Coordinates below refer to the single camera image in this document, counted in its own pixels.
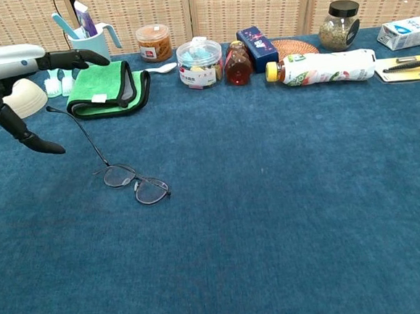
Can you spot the green microfiber cloth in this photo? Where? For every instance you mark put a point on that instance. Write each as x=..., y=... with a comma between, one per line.
x=99, y=85

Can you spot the clear tub binder clips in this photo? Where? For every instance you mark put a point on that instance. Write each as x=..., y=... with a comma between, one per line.
x=199, y=70

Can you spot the honey squeeze bottle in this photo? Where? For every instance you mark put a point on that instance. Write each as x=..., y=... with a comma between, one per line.
x=238, y=69

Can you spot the white blue milk carton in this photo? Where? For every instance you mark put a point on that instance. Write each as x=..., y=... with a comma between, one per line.
x=404, y=32

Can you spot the bamboo folding screen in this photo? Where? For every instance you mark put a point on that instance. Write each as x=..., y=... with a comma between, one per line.
x=249, y=5

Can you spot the clear jar orange snacks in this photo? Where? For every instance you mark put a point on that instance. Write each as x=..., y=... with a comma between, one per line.
x=154, y=45

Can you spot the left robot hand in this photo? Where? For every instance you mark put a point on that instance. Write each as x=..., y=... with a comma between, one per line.
x=2, y=62

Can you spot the black wire eyeglasses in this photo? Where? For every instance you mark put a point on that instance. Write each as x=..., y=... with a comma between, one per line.
x=117, y=177

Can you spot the yellow-capped tea bottle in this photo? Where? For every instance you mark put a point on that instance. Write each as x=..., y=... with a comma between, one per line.
x=326, y=68

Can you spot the blue table mat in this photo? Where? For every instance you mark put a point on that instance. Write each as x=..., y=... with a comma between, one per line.
x=236, y=216

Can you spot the black stand pole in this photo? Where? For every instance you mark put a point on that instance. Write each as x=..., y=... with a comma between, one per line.
x=71, y=0

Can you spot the cream upturned bowl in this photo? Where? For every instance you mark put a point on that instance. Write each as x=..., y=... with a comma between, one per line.
x=30, y=96

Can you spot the glass jar black lid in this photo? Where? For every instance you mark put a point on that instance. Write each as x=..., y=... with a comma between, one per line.
x=338, y=30

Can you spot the white purple toothpaste tube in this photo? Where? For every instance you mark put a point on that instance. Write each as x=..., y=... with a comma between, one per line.
x=86, y=21

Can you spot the teal toothbrush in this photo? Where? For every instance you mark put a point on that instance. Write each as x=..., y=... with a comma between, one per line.
x=63, y=25

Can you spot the dark blue carton box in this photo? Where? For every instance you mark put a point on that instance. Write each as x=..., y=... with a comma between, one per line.
x=259, y=47

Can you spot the white plastic spoon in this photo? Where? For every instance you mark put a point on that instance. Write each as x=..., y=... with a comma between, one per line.
x=166, y=68

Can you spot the razor in yellow blister pack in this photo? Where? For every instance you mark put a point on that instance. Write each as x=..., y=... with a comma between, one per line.
x=407, y=73

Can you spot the round woven coaster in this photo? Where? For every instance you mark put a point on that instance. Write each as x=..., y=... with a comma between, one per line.
x=296, y=46

